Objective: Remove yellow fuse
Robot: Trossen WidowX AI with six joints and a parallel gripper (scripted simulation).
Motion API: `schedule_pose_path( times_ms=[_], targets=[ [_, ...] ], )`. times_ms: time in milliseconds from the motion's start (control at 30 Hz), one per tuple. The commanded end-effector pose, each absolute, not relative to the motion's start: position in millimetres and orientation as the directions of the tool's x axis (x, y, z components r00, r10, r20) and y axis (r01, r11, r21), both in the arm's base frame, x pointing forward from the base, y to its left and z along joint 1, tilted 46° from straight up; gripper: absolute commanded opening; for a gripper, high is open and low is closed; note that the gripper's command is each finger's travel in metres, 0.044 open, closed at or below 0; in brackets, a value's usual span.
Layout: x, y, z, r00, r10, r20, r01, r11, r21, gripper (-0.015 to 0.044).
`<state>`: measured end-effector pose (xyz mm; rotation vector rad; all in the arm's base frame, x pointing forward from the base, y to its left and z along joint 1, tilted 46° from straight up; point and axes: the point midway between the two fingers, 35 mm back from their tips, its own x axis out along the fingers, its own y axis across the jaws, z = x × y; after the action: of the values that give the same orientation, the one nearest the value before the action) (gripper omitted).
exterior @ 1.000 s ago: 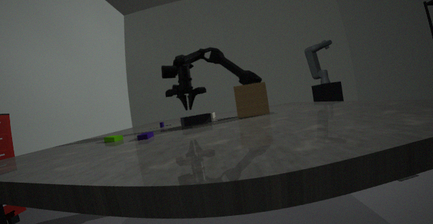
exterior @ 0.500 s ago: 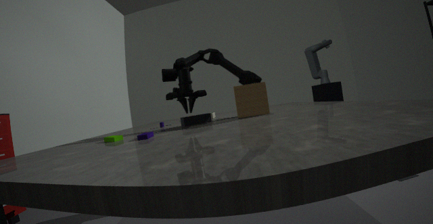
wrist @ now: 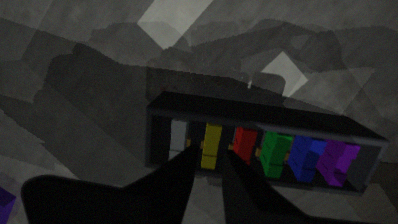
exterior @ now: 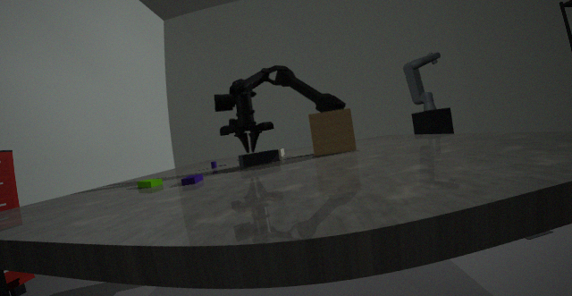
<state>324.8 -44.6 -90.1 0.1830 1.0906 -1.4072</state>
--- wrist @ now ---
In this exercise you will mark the red fuse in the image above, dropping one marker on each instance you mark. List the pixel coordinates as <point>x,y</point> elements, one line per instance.
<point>245,140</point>

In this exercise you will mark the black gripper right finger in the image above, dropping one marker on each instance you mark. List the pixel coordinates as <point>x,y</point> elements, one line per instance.
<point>248,199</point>

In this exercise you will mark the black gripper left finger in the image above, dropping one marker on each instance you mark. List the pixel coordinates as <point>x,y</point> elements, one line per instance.
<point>160,197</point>

